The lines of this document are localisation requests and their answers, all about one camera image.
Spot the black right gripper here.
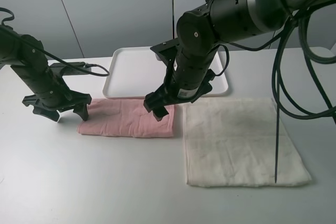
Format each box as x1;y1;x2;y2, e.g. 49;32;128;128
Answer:
143;69;215;121

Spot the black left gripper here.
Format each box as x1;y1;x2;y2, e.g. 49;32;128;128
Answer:
22;87;92;122

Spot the pink towel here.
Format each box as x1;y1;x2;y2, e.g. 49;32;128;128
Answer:
77;99;175;138

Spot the white towel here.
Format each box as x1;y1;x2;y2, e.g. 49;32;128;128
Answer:
182;98;311;187

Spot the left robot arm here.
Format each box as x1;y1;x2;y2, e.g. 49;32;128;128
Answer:
1;25;92;122

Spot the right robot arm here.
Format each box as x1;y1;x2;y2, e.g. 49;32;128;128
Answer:
144;0;335;121

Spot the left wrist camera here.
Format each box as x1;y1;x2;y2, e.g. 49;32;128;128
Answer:
50;61;91;77

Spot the black cable tie strap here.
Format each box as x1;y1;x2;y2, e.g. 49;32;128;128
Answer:
0;7;15;25

